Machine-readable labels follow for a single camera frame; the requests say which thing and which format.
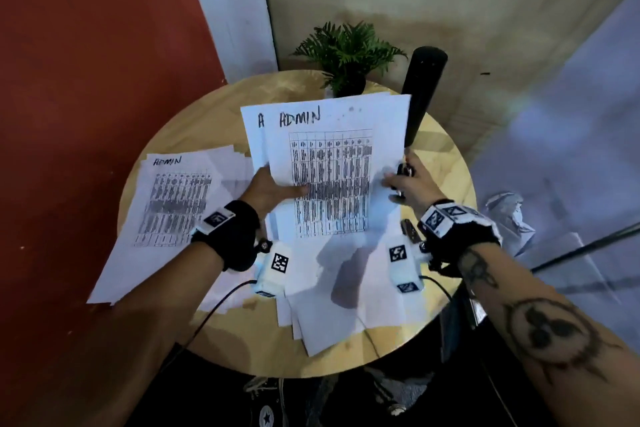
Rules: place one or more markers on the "black rod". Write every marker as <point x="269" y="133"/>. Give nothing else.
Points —
<point x="585" y="247"/>

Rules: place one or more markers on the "pile of blank white papers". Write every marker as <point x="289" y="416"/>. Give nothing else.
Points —
<point x="345" y="291"/>

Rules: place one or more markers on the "black cylinder bottle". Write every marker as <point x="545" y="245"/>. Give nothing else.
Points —
<point x="422" y="91"/>

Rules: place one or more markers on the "stack of printed paper sheets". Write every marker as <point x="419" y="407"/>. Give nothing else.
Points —
<point x="170" y="211"/>

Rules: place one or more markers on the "black sneaker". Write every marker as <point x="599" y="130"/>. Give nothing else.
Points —
<point x="264" y="404"/>
<point x="397" y="391"/>

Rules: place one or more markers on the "green potted plant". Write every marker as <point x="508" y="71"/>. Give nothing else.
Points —
<point x="347" y="56"/>

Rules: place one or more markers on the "black binder clip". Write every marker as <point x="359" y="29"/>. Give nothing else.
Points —
<point x="411" y="230"/>
<point x="405" y="170"/>

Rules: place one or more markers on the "crumpled white paper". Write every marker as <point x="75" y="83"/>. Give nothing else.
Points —
<point x="510" y="219"/>

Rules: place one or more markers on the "person's right hand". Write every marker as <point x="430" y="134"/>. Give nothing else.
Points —
<point x="422" y="189"/>

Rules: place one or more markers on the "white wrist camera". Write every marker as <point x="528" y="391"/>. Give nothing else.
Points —
<point x="406" y="266"/>
<point x="274" y="269"/>

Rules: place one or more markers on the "person's left thumb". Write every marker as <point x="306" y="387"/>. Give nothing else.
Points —
<point x="294" y="191"/>

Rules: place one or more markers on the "printed table paper sheets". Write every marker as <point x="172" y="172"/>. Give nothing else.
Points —
<point x="330" y="161"/>

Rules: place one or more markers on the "person's left hand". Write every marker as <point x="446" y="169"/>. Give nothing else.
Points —
<point x="261" y="194"/>

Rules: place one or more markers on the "person's right thumb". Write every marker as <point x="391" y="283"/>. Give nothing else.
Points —
<point x="394" y="182"/>

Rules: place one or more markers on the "person's right forearm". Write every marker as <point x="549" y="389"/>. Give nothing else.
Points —
<point x="545" y="326"/>

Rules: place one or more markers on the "person's left forearm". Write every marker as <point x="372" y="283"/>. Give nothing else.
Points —
<point x="125" y="331"/>

